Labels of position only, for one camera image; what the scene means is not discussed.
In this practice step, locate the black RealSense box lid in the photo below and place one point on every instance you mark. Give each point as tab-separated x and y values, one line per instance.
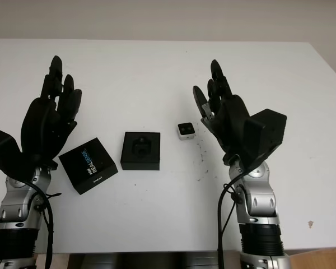
72	162

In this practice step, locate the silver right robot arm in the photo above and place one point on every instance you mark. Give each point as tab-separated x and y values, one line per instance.
263	196

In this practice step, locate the small silver depth camera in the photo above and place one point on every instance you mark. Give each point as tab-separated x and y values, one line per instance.
185	130

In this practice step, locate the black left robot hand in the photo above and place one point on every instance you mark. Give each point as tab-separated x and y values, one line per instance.
42	126

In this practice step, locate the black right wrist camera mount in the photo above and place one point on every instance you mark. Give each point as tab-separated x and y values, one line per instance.
266	131

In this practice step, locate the dark robot torso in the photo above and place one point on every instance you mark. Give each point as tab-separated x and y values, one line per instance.
128	262

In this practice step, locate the black camera box base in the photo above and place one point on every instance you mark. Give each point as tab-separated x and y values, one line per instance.
128	164

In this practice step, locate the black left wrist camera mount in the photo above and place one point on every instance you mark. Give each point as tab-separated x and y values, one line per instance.
2	148

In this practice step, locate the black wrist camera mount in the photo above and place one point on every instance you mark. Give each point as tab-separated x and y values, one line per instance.
2	148
266	131

